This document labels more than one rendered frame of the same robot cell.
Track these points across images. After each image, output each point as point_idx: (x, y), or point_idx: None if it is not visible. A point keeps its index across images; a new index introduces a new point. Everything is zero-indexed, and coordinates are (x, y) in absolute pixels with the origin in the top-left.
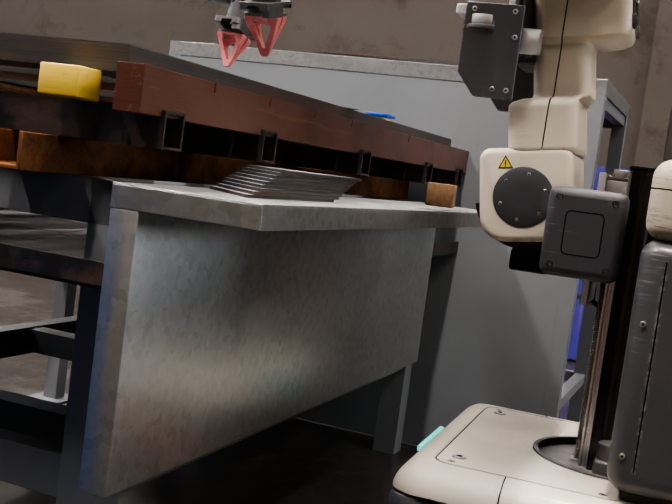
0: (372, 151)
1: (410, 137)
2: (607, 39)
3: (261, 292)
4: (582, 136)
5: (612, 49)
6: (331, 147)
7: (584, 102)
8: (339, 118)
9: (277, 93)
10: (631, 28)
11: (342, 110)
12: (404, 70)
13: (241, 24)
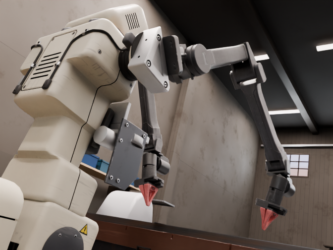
0: (156, 249)
1: (234, 246)
2: (27, 110)
3: None
4: (22, 181)
5: (54, 106)
6: (103, 240)
7: (29, 156)
8: (112, 224)
9: (88, 215)
10: (14, 95)
11: (149, 224)
12: None
13: (256, 201)
